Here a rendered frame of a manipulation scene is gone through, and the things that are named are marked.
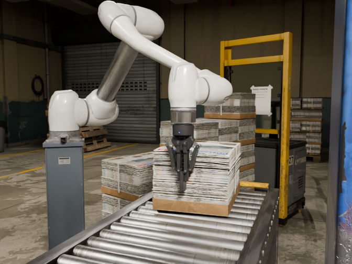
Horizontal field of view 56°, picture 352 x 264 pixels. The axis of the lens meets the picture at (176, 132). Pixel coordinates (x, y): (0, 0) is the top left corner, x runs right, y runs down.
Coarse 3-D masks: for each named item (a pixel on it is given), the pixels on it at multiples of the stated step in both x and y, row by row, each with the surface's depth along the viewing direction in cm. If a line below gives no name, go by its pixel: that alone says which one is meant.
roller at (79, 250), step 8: (80, 248) 94; (88, 248) 94; (96, 248) 94; (80, 256) 93; (88, 256) 92; (96, 256) 91; (104, 256) 90; (112, 256) 90; (120, 256) 89; (128, 256) 89; (136, 256) 89
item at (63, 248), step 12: (132, 204) 134; (144, 204) 136; (108, 216) 120; (120, 216) 120; (96, 228) 108; (108, 228) 112; (72, 240) 99; (84, 240) 100; (48, 252) 91; (60, 252) 91
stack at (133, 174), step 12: (132, 156) 234; (144, 156) 237; (108, 168) 217; (120, 168) 209; (132, 168) 202; (144, 168) 201; (108, 180) 218; (120, 180) 210; (132, 180) 203; (144, 180) 201; (132, 192) 203; (144, 192) 203; (108, 204) 220; (120, 204) 211
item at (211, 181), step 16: (160, 160) 123; (176, 160) 121; (208, 160) 118; (224, 160) 116; (160, 176) 124; (176, 176) 123; (192, 176) 121; (208, 176) 119; (224, 176) 117; (160, 192) 125; (176, 192) 123; (192, 192) 121; (208, 192) 119; (224, 192) 118
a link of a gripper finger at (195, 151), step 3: (195, 147) 115; (198, 147) 114; (195, 150) 115; (198, 150) 116; (192, 153) 115; (195, 153) 115; (192, 156) 115; (195, 156) 115; (192, 159) 115; (195, 159) 117; (192, 162) 115; (192, 165) 116; (189, 168) 116; (192, 168) 116
